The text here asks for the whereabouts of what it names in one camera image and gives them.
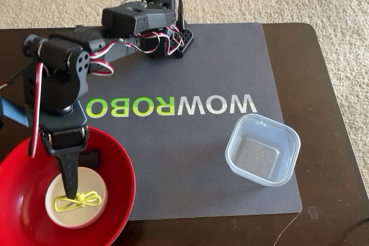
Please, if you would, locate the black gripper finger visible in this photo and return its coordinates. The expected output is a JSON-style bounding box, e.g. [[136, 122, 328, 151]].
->
[[46, 143, 87, 200]]

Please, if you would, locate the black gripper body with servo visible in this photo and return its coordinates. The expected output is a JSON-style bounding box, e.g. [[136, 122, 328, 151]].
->
[[39, 103, 89, 150]]

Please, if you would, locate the black plastic grip piece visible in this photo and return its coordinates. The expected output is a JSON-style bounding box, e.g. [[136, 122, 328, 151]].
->
[[79, 149, 100, 169]]

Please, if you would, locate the small white ceramic bowl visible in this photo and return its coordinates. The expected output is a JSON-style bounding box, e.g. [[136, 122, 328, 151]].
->
[[44, 166, 109, 229]]

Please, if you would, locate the yellow wire clip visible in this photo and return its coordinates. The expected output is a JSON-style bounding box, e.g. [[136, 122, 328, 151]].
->
[[54, 190, 102, 213]]

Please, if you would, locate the clear square plastic container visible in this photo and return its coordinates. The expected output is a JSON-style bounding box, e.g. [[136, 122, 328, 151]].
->
[[224, 113, 302, 188]]

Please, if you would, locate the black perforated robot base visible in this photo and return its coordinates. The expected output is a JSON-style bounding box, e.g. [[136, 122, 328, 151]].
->
[[146, 24, 195, 59]]

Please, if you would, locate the large red bowl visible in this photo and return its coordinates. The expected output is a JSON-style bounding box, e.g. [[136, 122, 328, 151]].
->
[[0, 126, 136, 246]]

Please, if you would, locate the grey WOWROBO mat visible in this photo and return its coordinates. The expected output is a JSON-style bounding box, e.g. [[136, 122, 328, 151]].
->
[[59, 22, 303, 221]]

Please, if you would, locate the red white gripper servo wire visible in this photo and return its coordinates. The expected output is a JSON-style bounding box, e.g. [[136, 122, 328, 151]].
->
[[27, 61, 44, 157]]

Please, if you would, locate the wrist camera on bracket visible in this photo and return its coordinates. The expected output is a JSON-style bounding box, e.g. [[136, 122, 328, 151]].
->
[[0, 94, 29, 128]]

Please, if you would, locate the grey camera cable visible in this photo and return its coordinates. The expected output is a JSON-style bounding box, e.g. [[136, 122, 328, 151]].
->
[[0, 67, 29, 93]]

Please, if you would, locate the red white servo wire loop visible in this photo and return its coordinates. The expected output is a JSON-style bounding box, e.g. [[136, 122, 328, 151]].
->
[[88, 40, 115, 77]]

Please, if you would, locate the red white servo wire bundle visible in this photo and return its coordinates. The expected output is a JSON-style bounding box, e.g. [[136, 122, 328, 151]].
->
[[118, 24, 185, 56]]

